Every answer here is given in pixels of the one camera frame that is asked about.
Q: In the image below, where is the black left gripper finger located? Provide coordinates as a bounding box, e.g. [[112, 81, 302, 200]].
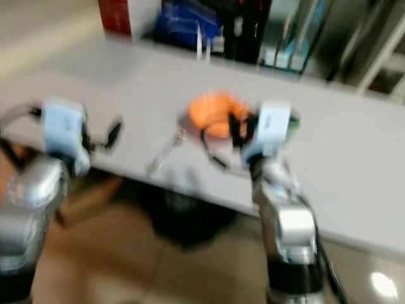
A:
[[106, 117, 125, 146]]

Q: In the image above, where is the orange square bowl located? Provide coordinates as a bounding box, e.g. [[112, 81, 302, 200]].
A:
[[188, 90, 251, 139]]

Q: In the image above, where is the green cup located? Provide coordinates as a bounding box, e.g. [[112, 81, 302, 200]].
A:
[[287, 110, 302, 137]]

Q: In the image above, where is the silver metal fork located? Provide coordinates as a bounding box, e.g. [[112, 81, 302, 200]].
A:
[[144, 127, 188, 177]]

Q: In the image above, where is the black table base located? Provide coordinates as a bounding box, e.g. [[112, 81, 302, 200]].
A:
[[144, 184, 241, 249]]

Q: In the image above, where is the red cardboard box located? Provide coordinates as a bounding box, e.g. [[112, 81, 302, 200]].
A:
[[99, 0, 132, 36]]

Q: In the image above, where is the blue plastic bag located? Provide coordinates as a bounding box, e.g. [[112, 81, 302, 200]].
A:
[[154, 0, 223, 53]]

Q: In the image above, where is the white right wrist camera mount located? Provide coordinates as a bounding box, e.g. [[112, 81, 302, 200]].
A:
[[240, 100, 293, 169]]

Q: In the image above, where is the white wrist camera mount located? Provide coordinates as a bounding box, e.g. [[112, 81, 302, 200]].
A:
[[40, 97, 93, 175], [240, 100, 293, 169]]

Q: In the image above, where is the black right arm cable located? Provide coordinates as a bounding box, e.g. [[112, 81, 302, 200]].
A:
[[199, 125, 232, 170]]

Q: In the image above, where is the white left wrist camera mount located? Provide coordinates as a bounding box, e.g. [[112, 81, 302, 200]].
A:
[[40, 97, 93, 175]]

